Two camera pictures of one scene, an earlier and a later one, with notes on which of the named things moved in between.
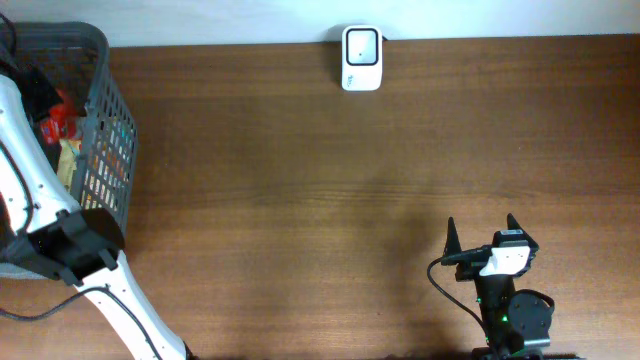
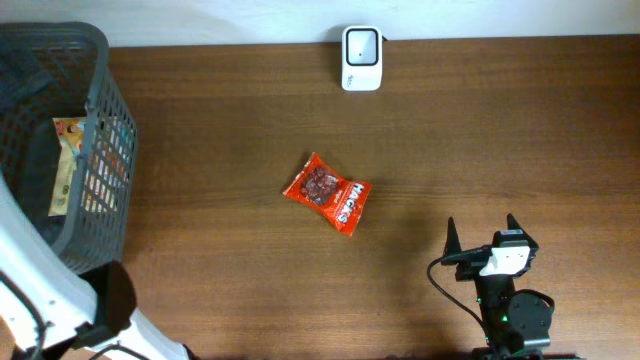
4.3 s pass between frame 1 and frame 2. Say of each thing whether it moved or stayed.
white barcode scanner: stayed
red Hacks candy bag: moved
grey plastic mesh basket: stayed
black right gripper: stayed
